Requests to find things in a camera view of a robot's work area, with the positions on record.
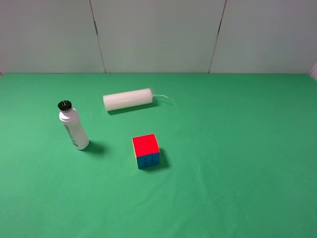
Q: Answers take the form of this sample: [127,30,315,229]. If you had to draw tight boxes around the white pillar candle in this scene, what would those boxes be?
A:
[103,88,168,112]

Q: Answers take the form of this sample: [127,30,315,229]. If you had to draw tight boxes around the white bottle with black brush cap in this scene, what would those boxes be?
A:
[57,100,89,150]

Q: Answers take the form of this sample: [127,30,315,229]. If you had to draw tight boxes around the colourful puzzle cube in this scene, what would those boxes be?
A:
[132,133,160,169]

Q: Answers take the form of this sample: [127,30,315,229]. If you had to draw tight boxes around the pink object at right edge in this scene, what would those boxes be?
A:
[309,63,317,80]

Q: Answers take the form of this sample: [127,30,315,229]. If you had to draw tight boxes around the green table cloth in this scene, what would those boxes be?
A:
[0,74,317,238]

